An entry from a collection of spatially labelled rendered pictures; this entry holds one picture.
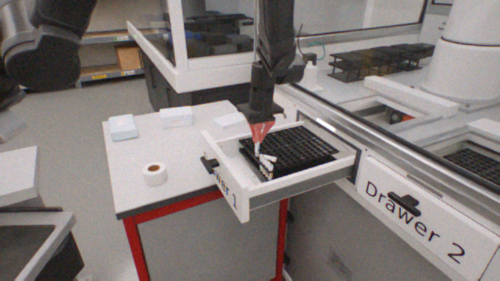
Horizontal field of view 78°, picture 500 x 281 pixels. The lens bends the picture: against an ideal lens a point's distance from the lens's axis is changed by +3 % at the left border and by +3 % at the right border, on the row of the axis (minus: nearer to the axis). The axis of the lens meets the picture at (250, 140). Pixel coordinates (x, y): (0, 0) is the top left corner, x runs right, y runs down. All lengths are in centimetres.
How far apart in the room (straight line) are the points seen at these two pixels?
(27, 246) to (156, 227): 57
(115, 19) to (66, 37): 440
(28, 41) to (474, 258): 76
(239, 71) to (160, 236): 94
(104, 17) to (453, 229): 460
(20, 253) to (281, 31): 50
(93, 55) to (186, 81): 344
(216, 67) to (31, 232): 122
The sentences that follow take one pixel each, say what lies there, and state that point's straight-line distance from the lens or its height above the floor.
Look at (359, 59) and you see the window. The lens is 80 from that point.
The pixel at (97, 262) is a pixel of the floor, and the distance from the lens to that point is 187.
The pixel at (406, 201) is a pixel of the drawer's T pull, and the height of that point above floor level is 91.
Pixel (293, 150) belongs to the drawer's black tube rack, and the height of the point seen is 90.
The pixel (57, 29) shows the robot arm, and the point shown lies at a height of 126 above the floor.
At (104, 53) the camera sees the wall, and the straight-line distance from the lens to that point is 489.
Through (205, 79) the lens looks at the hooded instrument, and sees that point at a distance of 154.
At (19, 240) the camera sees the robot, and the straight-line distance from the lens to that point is 48.
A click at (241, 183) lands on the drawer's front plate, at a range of 65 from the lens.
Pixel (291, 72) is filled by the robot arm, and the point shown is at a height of 112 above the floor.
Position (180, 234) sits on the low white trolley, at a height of 58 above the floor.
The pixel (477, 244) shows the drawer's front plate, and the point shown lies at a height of 90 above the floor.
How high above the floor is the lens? 133
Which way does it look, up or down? 30 degrees down
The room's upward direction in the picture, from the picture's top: straight up
